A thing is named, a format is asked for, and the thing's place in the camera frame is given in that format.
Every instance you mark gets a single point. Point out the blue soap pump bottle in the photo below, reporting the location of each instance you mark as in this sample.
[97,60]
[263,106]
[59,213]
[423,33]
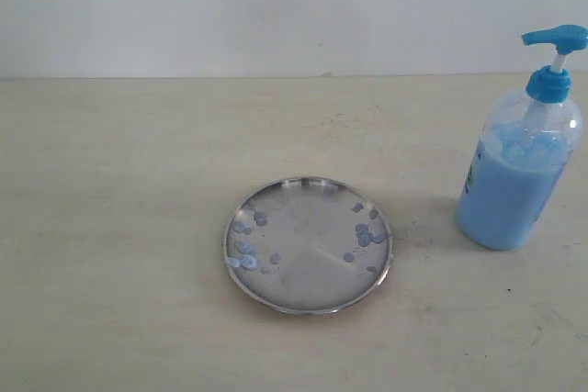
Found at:
[524,147]

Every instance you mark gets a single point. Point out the round stainless steel plate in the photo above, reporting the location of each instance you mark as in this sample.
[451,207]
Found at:
[307,245]

